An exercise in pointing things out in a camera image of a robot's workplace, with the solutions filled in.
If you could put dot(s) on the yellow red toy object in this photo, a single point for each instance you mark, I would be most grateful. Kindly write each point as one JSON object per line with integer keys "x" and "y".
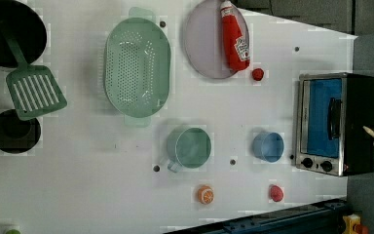
{"x": 354, "y": 225}

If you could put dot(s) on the blue metal frame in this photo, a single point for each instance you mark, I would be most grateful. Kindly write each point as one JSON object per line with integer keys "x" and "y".
{"x": 318, "y": 218}

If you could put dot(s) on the green measuring cup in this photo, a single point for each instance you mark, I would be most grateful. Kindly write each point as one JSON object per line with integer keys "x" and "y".
{"x": 187, "y": 148}

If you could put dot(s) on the red strawberry toy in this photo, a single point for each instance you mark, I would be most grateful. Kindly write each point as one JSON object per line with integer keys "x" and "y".
{"x": 276, "y": 193}

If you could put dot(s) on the green plastic colander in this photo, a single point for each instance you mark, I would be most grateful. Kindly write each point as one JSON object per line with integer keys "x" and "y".
{"x": 137, "y": 67}

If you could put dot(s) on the large black pot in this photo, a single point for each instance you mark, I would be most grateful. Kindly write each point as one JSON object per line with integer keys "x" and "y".
{"x": 26, "y": 27}

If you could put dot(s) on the blue plastic cup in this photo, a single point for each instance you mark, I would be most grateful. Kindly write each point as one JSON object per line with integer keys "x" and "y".
{"x": 268, "y": 146}

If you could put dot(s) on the small red tomato toy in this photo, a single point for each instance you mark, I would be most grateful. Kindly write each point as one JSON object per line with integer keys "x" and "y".
{"x": 257, "y": 74}

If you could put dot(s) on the green round object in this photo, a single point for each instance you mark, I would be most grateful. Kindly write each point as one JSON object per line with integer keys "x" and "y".
{"x": 12, "y": 231}

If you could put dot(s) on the small black cup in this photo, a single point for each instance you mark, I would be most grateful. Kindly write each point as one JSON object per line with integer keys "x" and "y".
{"x": 17, "y": 136}

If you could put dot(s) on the green slotted spatula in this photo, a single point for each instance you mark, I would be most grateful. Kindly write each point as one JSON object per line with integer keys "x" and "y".
{"x": 33, "y": 88}

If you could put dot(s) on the pink round plate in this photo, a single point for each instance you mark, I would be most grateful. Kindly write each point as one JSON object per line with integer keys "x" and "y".
{"x": 203, "y": 39}

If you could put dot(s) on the red ketchup bottle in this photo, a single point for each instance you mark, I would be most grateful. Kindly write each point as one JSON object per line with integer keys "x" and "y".
{"x": 235, "y": 47}

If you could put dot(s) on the orange slice toy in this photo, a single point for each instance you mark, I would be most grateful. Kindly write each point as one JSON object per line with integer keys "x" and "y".
{"x": 205, "y": 195}

